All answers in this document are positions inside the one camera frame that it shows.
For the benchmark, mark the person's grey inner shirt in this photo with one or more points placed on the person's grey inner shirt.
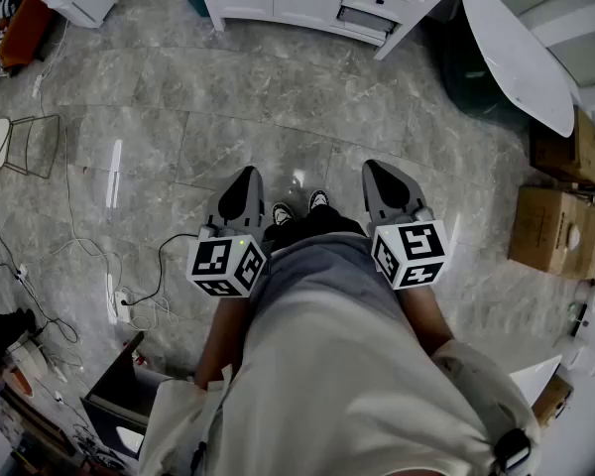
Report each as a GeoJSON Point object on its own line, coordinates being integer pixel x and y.
{"type": "Point", "coordinates": [322, 266]}

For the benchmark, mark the person's right forearm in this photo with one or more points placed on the person's right forearm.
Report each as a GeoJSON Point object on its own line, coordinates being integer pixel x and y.
{"type": "Point", "coordinates": [424, 315]}

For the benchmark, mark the person's right shoe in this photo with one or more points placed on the person's right shoe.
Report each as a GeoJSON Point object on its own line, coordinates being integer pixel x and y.
{"type": "Point", "coordinates": [319, 200]}

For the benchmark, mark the person's beige shirt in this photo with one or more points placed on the person's beige shirt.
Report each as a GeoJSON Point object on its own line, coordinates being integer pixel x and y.
{"type": "Point", "coordinates": [337, 390]}

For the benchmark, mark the person's shoe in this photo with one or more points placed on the person's shoe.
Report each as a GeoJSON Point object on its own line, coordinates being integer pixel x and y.
{"type": "Point", "coordinates": [319, 200]}
{"type": "Point", "coordinates": [282, 214]}

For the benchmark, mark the orange upholstered chair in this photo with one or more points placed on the orange upholstered chair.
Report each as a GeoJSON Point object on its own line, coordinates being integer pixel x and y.
{"type": "Point", "coordinates": [27, 33]}

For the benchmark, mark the white vanity cabinet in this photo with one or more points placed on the white vanity cabinet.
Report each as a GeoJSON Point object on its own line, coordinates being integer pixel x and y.
{"type": "Point", "coordinates": [419, 18]}

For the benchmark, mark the person's left shoe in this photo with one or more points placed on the person's left shoe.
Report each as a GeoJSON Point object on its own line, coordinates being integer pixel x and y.
{"type": "Point", "coordinates": [282, 214]}

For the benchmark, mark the person's left forearm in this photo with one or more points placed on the person's left forearm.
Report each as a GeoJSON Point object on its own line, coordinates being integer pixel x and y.
{"type": "Point", "coordinates": [223, 335]}

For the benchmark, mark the white side table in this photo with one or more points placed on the white side table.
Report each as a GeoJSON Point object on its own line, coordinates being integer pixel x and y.
{"type": "Point", "coordinates": [535, 380]}

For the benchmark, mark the white power strip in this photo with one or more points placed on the white power strip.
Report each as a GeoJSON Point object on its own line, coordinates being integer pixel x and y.
{"type": "Point", "coordinates": [123, 310]}
{"type": "Point", "coordinates": [37, 86]}
{"type": "Point", "coordinates": [22, 272]}

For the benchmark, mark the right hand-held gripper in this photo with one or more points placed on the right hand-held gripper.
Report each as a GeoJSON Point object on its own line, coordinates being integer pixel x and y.
{"type": "Point", "coordinates": [421, 241]}

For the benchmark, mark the dark green bin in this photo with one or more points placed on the dark green bin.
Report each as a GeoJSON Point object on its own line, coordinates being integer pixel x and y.
{"type": "Point", "coordinates": [466, 82]}

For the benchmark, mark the white oval board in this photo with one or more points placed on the white oval board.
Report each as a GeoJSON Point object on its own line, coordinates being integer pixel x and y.
{"type": "Point", "coordinates": [515, 57]}

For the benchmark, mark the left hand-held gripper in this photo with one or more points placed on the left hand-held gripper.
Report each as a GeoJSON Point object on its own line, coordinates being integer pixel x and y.
{"type": "Point", "coordinates": [213, 266]}

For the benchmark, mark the person's black trousers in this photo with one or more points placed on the person's black trousers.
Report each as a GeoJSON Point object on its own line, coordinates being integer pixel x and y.
{"type": "Point", "coordinates": [322, 223]}

